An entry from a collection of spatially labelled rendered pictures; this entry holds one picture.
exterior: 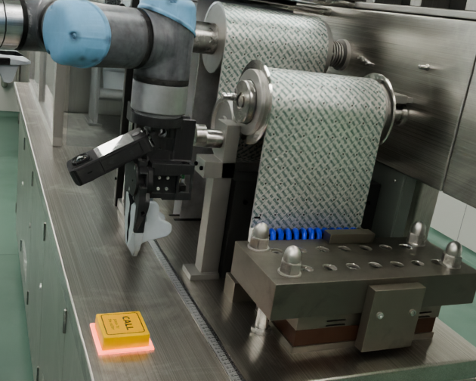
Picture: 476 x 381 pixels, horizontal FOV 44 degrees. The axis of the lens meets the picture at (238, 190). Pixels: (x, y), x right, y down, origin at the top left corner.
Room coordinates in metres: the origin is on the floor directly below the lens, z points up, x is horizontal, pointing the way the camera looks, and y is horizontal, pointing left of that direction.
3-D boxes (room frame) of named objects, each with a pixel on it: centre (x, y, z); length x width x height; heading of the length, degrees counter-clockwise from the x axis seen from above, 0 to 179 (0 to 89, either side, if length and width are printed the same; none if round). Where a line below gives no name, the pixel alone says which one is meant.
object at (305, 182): (1.02, -0.14, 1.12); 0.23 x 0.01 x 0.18; 115
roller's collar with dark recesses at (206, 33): (1.24, 0.13, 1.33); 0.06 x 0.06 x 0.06; 25
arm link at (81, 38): (0.73, 0.21, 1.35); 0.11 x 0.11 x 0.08; 47
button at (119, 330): (0.78, 0.14, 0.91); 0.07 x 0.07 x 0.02; 25
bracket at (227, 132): (1.04, 0.05, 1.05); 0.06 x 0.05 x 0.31; 115
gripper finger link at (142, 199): (0.76, 0.13, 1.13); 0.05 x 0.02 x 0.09; 25
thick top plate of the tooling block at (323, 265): (0.93, -0.22, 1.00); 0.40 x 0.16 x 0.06; 115
